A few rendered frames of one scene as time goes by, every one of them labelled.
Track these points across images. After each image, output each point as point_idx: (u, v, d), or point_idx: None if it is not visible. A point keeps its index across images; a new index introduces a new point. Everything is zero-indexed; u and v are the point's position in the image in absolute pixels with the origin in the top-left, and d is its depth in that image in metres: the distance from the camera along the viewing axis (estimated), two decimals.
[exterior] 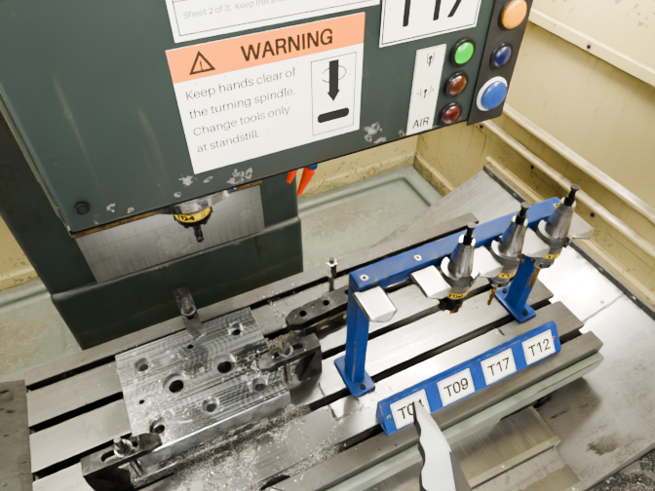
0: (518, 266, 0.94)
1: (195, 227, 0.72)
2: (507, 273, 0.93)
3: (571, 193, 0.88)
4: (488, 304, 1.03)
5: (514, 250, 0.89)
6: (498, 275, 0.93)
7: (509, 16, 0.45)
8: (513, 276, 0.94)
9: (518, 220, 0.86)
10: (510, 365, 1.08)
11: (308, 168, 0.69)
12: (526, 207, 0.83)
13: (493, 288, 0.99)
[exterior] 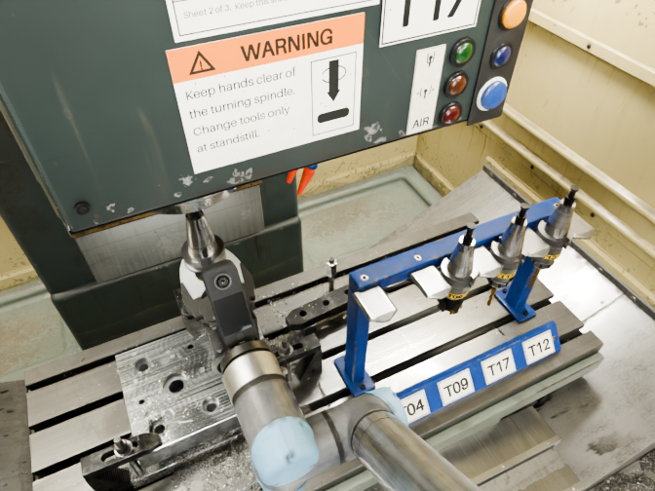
0: (517, 266, 0.94)
1: None
2: (507, 274, 0.93)
3: (571, 194, 0.88)
4: (488, 305, 1.03)
5: (514, 251, 0.89)
6: (498, 276, 0.93)
7: (509, 16, 0.45)
8: (513, 277, 0.94)
9: (518, 221, 0.86)
10: (510, 365, 1.08)
11: (308, 168, 0.69)
12: (526, 207, 0.84)
13: (493, 289, 0.99)
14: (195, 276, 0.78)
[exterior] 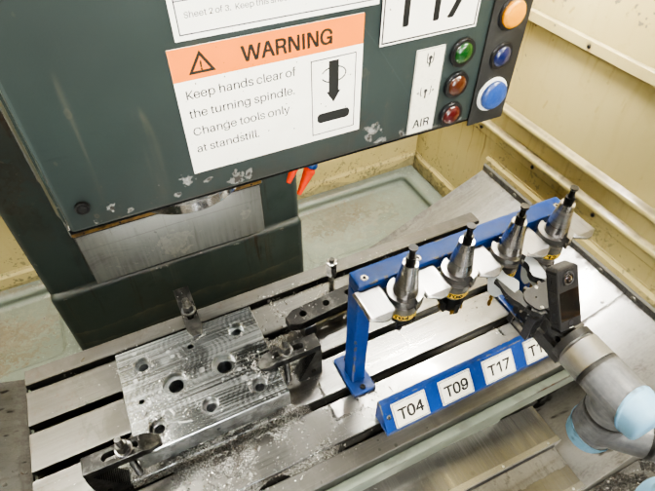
0: (517, 266, 0.94)
1: None
2: (507, 274, 0.93)
3: (571, 194, 0.88)
4: (488, 305, 1.03)
5: (514, 251, 0.89)
6: None
7: (509, 16, 0.45)
8: None
9: (518, 221, 0.86)
10: (510, 365, 1.08)
11: (308, 168, 0.69)
12: (526, 207, 0.84)
13: None
14: (395, 314, 0.86)
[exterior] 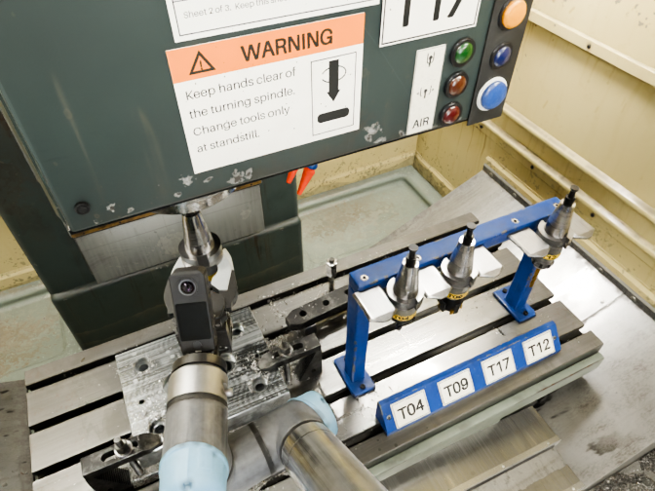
0: (215, 271, 0.78)
1: None
2: None
3: (571, 194, 0.88)
4: None
5: (190, 248, 0.74)
6: None
7: (509, 16, 0.45)
8: (210, 282, 0.78)
9: None
10: (510, 365, 1.08)
11: (308, 168, 0.69)
12: None
13: None
14: (395, 314, 0.86)
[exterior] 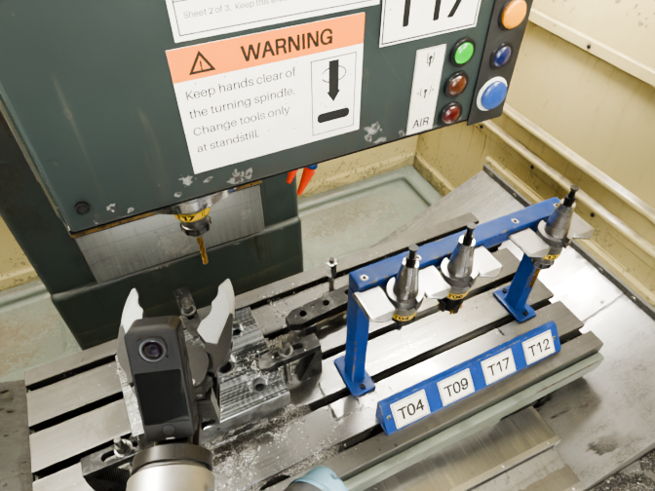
0: (203, 208, 0.68)
1: None
2: (181, 214, 0.68)
3: (571, 194, 0.88)
4: (204, 263, 0.78)
5: None
6: (175, 215, 0.69)
7: (509, 16, 0.45)
8: (196, 221, 0.69)
9: None
10: (510, 365, 1.08)
11: (308, 168, 0.69)
12: None
13: (197, 240, 0.74)
14: (395, 314, 0.86)
